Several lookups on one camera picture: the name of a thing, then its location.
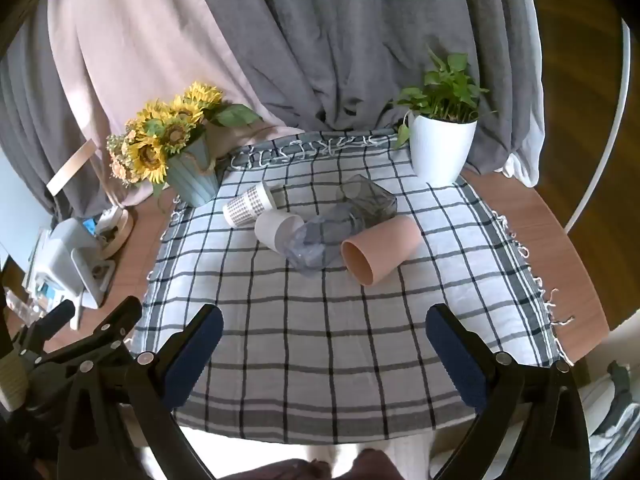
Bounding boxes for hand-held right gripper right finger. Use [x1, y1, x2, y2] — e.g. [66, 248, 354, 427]
[425, 303, 592, 480]

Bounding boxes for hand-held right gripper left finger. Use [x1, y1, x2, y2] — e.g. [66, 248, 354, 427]
[56, 303, 224, 480]

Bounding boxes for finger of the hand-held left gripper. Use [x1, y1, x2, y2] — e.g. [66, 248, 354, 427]
[34, 295, 144, 377]
[14, 301, 77, 352]

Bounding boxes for pink cup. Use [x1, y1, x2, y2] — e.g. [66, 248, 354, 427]
[340, 216, 420, 287]

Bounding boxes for plain white cup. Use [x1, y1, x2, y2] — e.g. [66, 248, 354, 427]
[254, 210, 306, 252]

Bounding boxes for white patterned cup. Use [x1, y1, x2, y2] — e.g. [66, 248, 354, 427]
[222, 181, 275, 229]

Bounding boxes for clear plastic cup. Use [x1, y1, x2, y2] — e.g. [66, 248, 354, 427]
[286, 212, 362, 275]

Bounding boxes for white device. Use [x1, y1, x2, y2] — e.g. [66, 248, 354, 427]
[29, 216, 117, 310]

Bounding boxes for round wooden stand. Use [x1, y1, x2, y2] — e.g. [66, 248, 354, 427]
[96, 204, 136, 262]

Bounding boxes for checked tablecloth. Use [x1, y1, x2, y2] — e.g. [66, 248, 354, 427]
[125, 130, 576, 447]

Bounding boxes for dark maroon clothing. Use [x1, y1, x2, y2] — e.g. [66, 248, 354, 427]
[219, 449, 402, 480]

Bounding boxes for wooden strip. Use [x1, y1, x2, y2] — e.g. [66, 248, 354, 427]
[46, 140, 97, 195]

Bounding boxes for grey and white cloth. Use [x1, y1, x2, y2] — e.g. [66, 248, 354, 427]
[586, 359, 640, 463]

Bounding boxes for sunflower bouquet in blue pot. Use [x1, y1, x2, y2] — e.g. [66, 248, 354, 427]
[106, 81, 264, 209]

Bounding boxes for grey glass tumbler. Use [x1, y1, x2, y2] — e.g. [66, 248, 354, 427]
[336, 174, 398, 231]

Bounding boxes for green plant in white pot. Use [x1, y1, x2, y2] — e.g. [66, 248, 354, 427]
[390, 47, 494, 186]

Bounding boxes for white curved pole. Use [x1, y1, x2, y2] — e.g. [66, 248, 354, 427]
[564, 16, 632, 234]

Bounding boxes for pink cloth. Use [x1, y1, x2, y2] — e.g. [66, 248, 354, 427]
[46, 0, 307, 207]

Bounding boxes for grey curtain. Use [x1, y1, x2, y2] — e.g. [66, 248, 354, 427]
[0, 0, 544, 221]

